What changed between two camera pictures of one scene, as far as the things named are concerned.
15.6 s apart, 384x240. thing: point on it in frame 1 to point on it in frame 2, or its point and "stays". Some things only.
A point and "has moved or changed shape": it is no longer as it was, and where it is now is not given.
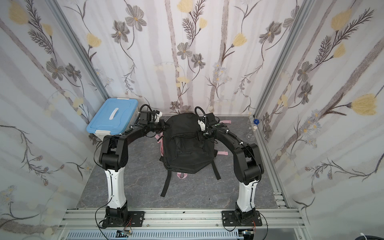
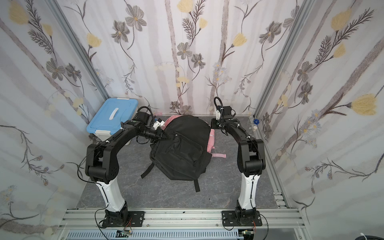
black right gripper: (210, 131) to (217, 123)
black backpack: (187, 149) has moved or changed shape
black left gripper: (161, 123) to (159, 134)
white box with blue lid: (118, 114) stays
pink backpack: (159, 135) to (211, 140)
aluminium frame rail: (280, 219) stays
